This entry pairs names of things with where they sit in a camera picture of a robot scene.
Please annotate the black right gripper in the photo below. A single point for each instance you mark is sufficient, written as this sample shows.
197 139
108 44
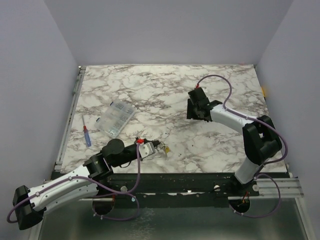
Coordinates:
193 113

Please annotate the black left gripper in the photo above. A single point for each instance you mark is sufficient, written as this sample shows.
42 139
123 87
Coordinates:
155 143

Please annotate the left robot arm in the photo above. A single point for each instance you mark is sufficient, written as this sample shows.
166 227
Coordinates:
31 204

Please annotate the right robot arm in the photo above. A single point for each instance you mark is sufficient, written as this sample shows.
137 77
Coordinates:
260 141

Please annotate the clear plastic screw box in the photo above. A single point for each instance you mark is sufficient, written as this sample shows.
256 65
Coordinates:
115 118

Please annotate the blue red screwdriver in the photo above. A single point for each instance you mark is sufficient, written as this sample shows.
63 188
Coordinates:
86 133

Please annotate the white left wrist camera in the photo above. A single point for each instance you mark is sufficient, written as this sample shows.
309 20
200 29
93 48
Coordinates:
146 149

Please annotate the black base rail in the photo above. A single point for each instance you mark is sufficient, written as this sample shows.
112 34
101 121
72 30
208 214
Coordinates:
174 190

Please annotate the aluminium frame rail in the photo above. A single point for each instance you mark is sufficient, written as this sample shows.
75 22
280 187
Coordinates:
289 188

